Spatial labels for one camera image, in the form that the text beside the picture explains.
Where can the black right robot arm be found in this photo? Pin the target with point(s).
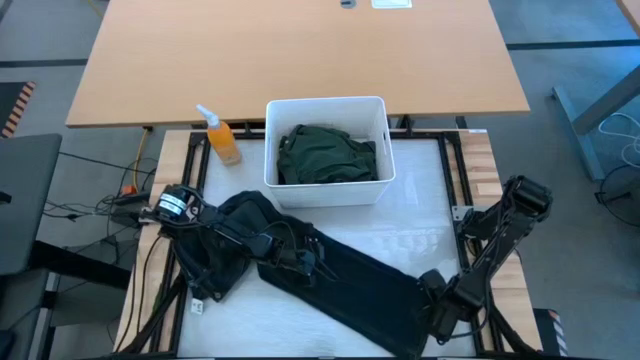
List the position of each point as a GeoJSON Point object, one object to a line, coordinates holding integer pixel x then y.
{"type": "Point", "coordinates": [500, 235]}

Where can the white paper garment tag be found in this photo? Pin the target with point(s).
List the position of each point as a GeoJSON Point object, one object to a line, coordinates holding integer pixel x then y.
{"type": "Point", "coordinates": [197, 306]}

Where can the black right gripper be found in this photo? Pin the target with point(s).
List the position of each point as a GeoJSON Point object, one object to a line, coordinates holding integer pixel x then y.
{"type": "Point", "coordinates": [452, 300]}

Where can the white desk outlet plate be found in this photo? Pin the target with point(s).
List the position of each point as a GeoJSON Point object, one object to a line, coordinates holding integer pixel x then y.
{"type": "Point", "coordinates": [391, 3]}

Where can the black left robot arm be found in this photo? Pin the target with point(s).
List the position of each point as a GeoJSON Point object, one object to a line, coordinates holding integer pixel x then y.
{"type": "Point", "coordinates": [172, 205]}

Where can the black aluminium table frame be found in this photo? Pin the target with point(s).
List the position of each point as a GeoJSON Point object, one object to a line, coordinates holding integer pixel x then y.
{"type": "Point", "coordinates": [176, 325]}

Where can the dark grey chair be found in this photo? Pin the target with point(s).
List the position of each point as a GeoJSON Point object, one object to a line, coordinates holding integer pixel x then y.
{"type": "Point", "coordinates": [25, 200]}

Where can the orange spray bottle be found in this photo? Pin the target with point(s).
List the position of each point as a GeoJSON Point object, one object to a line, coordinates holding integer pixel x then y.
{"type": "Point", "coordinates": [223, 142]}

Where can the black hazard-striped box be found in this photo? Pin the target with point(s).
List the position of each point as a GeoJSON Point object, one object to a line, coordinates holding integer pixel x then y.
{"type": "Point", "coordinates": [545, 335]}

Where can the white plastic laundry basket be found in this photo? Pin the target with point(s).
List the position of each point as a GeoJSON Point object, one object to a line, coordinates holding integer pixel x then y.
{"type": "Point", "coordinates": [330, 197]}

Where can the tan wooden desk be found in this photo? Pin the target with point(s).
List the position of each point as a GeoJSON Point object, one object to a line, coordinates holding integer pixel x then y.
{"type": "Point", "coordinates": [634, 10]}
{"type": "Point", "coordinates": [250, 55]}

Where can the black hazard-striped floor mat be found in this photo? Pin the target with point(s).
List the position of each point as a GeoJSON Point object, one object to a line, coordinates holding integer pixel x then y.
{"type": "Point", "coordinates": [7, 105]}

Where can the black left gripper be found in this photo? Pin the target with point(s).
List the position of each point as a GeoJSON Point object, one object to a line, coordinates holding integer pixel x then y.
{"type": "Point", "coordinates": [287, 255]}

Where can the dark blue denim jeans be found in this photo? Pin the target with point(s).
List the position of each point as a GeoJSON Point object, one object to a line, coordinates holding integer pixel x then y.
{"type": "Point", "coordinates": [360, 290]}

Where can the dark green garment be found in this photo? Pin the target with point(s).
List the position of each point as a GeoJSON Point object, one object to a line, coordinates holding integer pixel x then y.
{"type": "Point", "coordinates": [320, 155]}

